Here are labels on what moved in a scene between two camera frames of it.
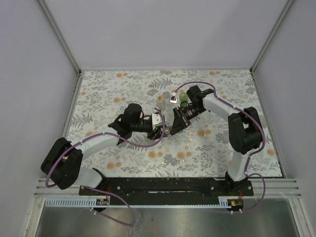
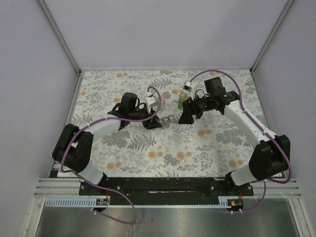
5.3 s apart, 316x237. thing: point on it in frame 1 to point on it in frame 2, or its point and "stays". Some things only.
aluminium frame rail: x=263 y=188 stays
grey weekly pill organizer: x=168 y=129 to x=167 y=119
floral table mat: x=201 y=150 stays
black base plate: x=192 y=188 stays
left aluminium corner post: x=60 y=35 stays
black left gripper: x=155 y=135 to x=152 y=123
